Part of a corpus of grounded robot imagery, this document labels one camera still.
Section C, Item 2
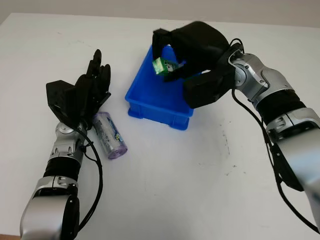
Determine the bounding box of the green toothpaste box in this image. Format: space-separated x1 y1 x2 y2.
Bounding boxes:
151 56 186 76

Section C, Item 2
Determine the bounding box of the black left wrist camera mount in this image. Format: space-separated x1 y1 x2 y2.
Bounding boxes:
45 79 79 126

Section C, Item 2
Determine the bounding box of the blue plastic tray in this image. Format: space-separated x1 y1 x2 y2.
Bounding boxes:
124 44 195 132

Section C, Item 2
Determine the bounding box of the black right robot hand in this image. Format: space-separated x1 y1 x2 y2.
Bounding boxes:
151 21 231 84

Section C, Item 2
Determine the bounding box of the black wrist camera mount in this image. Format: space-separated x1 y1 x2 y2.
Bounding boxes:
45 79 79 126
182 56 236 110

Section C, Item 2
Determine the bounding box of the purple garbage bag roll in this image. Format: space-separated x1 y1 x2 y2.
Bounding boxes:
91 112 129 161

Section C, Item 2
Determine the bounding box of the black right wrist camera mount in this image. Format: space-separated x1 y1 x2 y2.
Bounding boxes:
182 56 236 110

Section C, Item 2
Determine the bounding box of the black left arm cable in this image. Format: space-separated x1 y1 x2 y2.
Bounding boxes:
74 126 104 232

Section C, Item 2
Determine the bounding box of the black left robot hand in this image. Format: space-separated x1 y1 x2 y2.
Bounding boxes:
71 49 112 129

